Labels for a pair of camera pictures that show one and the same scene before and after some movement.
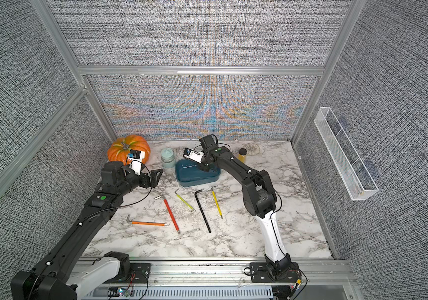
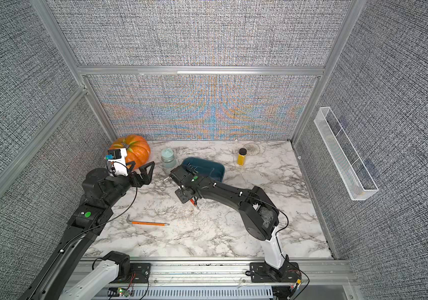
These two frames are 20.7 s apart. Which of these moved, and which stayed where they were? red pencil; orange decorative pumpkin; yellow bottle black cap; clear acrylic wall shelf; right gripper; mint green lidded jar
Moved: right gripper; red pencil
Stayed: orange decorative pumpkin; mint green lidded jar; yellow bottle black cap; clear acrylic wall shelf
